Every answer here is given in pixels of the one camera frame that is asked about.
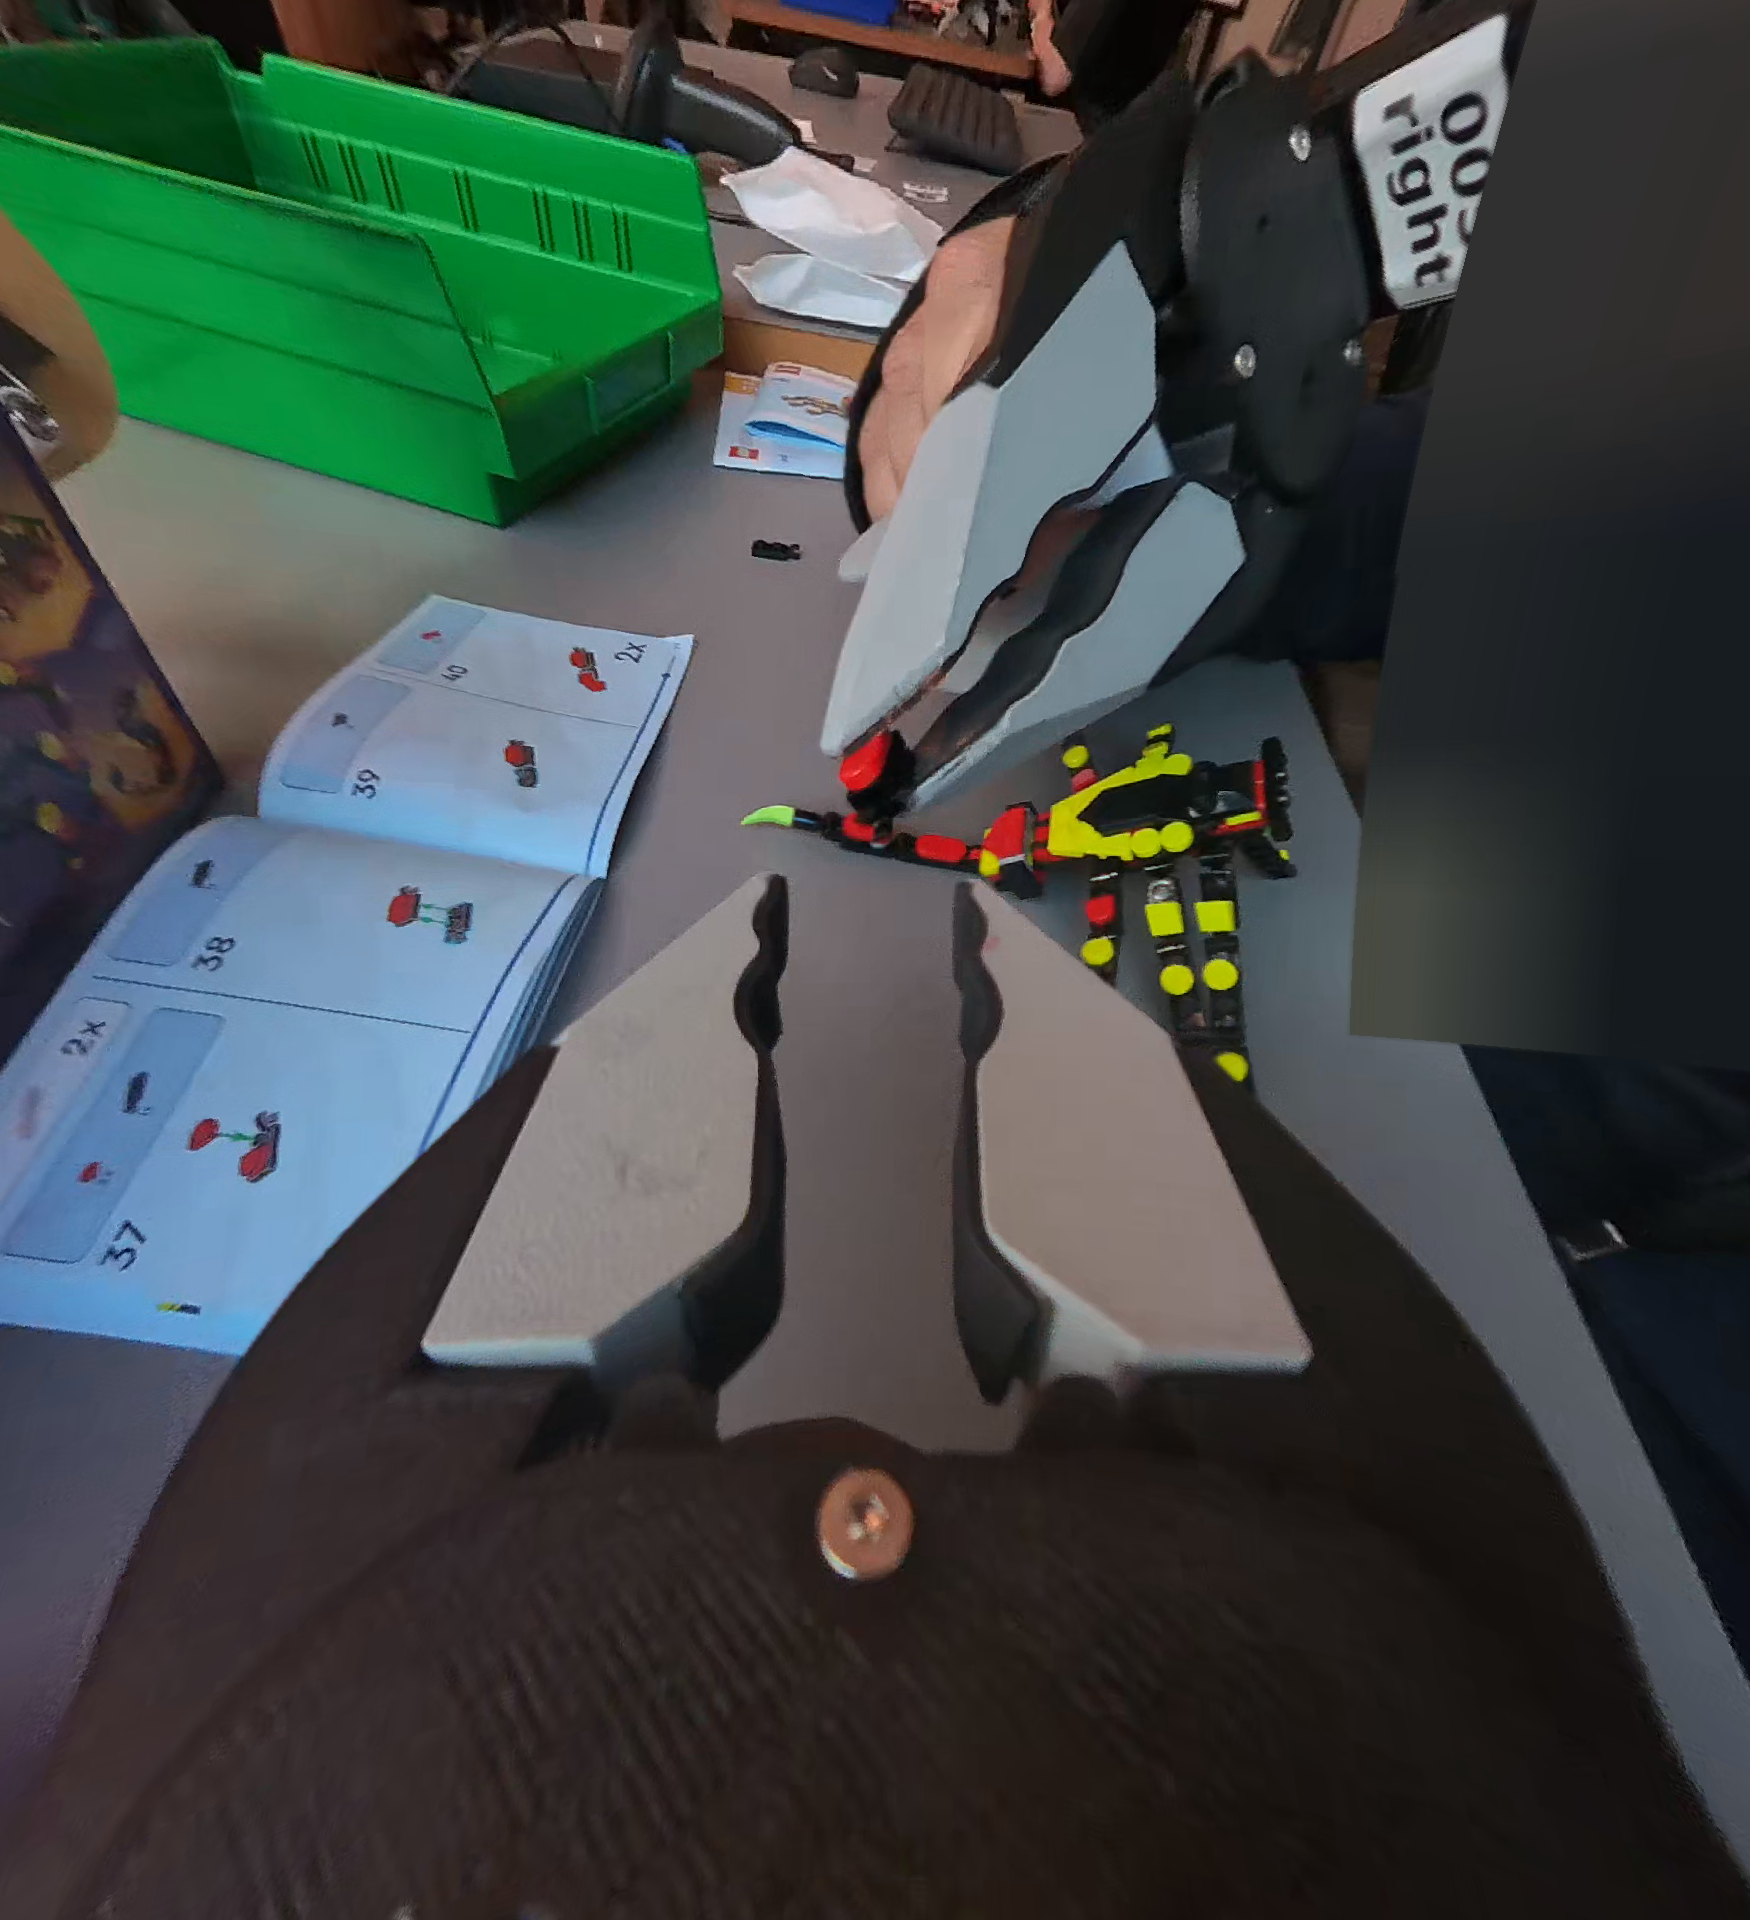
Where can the brown clipboard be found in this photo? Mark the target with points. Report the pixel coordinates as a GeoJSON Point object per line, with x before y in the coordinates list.
{"type": "Point", "coordinates": [60, 300]}

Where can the person's dark trousers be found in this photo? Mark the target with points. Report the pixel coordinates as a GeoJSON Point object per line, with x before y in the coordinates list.
{"type": "Point", "coordinates": [1672, 1319]}

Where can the black computer mouse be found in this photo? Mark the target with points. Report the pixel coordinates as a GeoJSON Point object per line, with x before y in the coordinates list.
{"type": "Point", "coordinates": [824, 70]}

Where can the small white blue leaflet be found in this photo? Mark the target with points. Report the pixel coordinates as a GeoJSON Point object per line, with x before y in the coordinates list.
{"type": "Point", "coordinates": [784, 422]}

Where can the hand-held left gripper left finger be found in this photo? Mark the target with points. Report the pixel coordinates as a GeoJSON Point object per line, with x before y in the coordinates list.
{"type": "Point", "coordinates": [604, 1184]}

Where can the open lego instruction booklet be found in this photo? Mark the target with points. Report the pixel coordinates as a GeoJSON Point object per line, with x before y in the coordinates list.
{"type": "Point", "coordinates": [319, 961]}

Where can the black yellow lego model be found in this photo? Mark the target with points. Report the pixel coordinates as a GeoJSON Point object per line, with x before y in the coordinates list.
{"type": "Point", "coordinates": [1115, 840]}

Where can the person's right hand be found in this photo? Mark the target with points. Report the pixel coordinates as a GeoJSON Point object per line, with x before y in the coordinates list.
{"type": "Point", "coordinates": [928, 375]}

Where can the clear plastic bag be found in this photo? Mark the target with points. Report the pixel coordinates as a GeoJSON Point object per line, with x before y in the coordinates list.
{"type": "Point", "coordinates": [815, 290]}
{"type": "Point", "coordinates": [833, 203]}

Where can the purple lego set box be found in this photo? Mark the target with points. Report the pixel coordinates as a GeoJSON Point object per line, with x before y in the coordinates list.
{"type": "Point", "coordinates": [21, 721]}

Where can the small red black lego piece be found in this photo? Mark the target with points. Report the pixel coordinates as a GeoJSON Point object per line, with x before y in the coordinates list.
{"type": "Point", "coordinates": [875, 779]}

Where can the green plastic storage bin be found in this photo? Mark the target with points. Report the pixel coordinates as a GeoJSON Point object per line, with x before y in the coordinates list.
{"type": "Point", "coordinates": [367, 286]}

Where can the black barcode scanner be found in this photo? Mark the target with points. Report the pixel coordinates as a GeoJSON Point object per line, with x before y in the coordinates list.
{"type": "Point", "coordinates": [666, 89]}

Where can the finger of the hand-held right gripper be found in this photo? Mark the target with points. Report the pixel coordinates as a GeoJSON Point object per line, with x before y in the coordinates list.
{"type": "Point", "coordinates": [1025, 451]}
{"type": "Point", "coordinates": [1144, 600]}

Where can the black keyboard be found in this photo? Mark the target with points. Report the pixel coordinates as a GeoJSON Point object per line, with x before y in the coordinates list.
{"type": "Point", "coordinates": [960, 117]}

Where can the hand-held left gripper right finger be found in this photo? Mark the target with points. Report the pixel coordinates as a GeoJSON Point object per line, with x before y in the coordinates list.
{"type": "Point", "coordinates": [1115, 1184]}

